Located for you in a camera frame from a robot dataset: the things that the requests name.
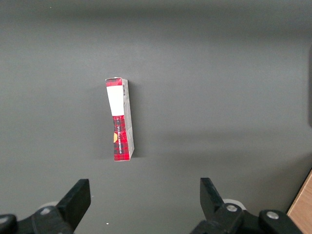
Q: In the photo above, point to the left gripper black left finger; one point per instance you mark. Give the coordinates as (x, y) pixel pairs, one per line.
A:
(70, 204)

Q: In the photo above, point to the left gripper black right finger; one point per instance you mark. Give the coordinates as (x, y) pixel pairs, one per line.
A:
(214, 207)

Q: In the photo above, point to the red plaid cardboard box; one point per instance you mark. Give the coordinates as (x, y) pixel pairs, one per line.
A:
(117, 102)

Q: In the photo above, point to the oak wooden drawer cabinet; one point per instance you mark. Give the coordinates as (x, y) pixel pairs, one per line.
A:
(304, 212)

